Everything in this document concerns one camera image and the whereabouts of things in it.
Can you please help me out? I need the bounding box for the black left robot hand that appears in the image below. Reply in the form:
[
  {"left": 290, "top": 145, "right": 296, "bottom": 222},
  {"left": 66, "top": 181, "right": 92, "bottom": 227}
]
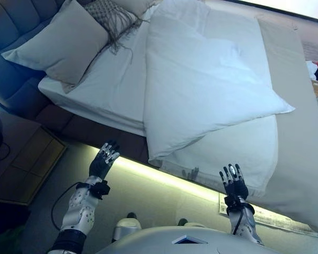
[{"left": 89, "top": 139, "right": 121, "bottom": 179}]

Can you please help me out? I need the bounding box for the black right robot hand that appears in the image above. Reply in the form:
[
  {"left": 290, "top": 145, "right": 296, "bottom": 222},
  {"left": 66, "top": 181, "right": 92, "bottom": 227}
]
[{"left": 218, "top": 163, "right": 249, "bottom": 199}]

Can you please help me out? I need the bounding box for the white duvet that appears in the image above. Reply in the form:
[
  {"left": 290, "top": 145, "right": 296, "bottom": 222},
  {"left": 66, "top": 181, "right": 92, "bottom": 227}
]
[{"left": 142, "top": 0, "right": 296, "bottom": 199}]

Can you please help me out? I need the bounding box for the silver right robot leg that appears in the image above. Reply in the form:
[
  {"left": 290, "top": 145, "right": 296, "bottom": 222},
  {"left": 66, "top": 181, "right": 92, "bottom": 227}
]
[{"left": 177, "top": 217, "right": 202, "bottom": 229}]

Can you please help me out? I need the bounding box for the silver robot leg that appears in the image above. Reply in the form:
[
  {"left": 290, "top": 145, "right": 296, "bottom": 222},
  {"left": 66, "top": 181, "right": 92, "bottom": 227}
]
[
  {"left": 177, "top": 217, "right": 202, "bottom": 229},
  {"left": 111, "top": 211, "right": 143, "bottom": 241}
]

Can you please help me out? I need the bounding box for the silver left robot leg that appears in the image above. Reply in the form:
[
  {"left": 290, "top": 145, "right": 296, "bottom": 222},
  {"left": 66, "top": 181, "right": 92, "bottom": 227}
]
[{"left": 111, "top": 211, "right": 143, "bottom": 241}]

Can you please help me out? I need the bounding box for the wooden nightstand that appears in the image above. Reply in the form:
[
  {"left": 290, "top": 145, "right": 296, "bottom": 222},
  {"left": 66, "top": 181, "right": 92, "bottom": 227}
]
[{"left": 0, "top": 111, "right": 68, "bottom": 206}]

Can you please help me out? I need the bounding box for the white fitted mattress sheet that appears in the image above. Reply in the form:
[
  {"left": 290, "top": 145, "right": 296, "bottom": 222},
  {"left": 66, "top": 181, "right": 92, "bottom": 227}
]
[{"left": 38, "top": 10, "right": 149, "bottom": 137}]

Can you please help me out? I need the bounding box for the beige bedspread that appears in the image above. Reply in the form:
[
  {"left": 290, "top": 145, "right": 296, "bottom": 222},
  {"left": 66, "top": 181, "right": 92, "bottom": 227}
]
[{"left": 219, "top": 15, "right": 318, "bottom": 236}]

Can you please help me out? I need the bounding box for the silver robot torso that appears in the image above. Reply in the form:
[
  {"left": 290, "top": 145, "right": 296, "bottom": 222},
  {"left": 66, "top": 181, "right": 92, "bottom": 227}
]
[{"left": 95, "top": 226, "right": 266, "bottom": 254}]

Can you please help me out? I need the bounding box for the green leafy plant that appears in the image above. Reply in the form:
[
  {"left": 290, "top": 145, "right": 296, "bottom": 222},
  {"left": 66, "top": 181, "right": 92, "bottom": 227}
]
[{"left": 0, "top": 224, "right": 24, "bottom": 254}]

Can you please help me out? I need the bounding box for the large beige pillow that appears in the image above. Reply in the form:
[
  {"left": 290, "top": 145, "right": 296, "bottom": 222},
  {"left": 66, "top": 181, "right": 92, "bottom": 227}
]
[{"left": 1, "top": 0, "right": 109, "bottom": 94}]

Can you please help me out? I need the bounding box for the fringed woven cushion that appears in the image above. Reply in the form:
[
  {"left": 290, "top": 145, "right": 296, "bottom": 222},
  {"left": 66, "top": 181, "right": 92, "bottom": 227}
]
[{"left": 83, "top": 1, "right": 149, "bottom": 64}]

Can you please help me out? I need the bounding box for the plain cream pillow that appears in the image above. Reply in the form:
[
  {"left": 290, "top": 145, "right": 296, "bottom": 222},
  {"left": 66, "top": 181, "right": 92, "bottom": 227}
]
[{"left": 113, "top": 0, "right": 162, "bottom": 17}]

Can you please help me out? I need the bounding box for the tufted upholstered headboard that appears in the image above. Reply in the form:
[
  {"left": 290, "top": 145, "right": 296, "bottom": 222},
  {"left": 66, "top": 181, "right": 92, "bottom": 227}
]
[{"left": 0, "top": 0, "right": 69, "bottom": 122}]

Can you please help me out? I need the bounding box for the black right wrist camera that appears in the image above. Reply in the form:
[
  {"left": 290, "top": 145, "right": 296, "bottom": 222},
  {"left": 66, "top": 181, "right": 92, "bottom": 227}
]
[{"left": 224, "top": 194, "right": 247, "bottom": 210}]

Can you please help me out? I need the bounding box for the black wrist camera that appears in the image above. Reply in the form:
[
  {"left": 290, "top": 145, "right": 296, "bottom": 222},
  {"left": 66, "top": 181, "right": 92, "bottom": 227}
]
[
  {"left": 224, "top": 194, "right": 247, "bottom": 210},
  {"left": 89, "top": 182, "right": 111, "bottom": 201}
]

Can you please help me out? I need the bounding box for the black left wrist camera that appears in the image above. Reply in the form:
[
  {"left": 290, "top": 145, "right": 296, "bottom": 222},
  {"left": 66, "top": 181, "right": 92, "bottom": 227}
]
[{"left": 89, "top": 182, "right": 111, "bottom": 201}]

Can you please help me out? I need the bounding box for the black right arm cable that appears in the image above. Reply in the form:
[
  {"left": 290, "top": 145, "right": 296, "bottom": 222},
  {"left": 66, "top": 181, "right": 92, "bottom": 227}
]
[{"left": 232, "top": 207, "right": 246, "bottom": 235}]

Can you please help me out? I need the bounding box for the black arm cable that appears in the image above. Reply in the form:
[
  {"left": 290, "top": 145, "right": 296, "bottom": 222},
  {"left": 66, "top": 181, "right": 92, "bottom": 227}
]
[
  {"left": 51, "top": 182, "right": 91, "bottom": 231},
  {"left": 232, "top": 207, "right": 246, "bottom": 235}
]

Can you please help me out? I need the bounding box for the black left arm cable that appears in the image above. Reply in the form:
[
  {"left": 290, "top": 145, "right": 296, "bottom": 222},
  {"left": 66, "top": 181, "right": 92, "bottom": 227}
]
[{"left": 51, "top": 182, "right": 91, "bottom": 231}]

